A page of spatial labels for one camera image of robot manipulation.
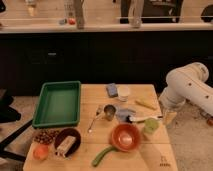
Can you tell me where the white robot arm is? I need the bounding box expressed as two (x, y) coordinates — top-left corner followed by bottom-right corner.
(159, 62), (213, 126)

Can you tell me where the green plastic tray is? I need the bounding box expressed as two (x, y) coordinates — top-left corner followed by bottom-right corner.
(32, 81), (81, 128)

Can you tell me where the light green cup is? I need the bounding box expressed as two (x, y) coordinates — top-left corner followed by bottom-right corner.
(143, 118), (159, 134)

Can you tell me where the blue cloth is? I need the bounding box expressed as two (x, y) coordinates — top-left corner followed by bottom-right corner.
(116, 108), (136, 122)

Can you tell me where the small metal cup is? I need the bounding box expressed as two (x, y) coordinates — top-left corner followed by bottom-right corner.
(104, 105), (116, 121)

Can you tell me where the blue sponge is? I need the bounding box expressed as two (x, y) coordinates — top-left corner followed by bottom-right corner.
(106, 83), (118, 98)

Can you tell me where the metal spoon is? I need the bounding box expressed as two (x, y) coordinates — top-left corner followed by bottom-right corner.
(87, 105), (103, 133)

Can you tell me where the dark brown bowl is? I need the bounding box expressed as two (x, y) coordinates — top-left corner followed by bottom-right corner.
(54, 128), (81, 157)

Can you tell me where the bunch of brown grapes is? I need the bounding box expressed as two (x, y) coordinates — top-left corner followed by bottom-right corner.
(34, 130), (59, 145)

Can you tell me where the orange fruit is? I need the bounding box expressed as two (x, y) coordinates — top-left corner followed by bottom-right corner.
(33, 144), (49, 160)

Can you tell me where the orange pan green handle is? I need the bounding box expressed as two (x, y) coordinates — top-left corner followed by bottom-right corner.
(91, 123), (141, 167)

